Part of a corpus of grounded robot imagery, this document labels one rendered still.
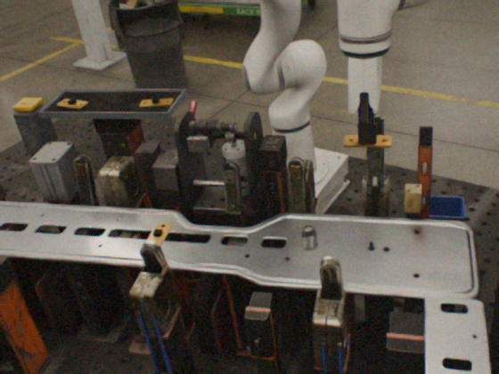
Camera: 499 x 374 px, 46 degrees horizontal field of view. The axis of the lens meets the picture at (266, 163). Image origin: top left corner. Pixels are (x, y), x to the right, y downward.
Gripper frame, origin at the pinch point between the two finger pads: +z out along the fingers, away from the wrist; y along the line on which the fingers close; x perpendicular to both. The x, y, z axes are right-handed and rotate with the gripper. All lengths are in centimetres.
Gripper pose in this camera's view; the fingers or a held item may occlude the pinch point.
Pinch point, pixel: (367, 129)
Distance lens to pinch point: 104.7
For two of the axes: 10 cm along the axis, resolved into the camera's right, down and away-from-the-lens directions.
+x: 9.7, 0.2, -2.4
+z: 1.1, 8.4, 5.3
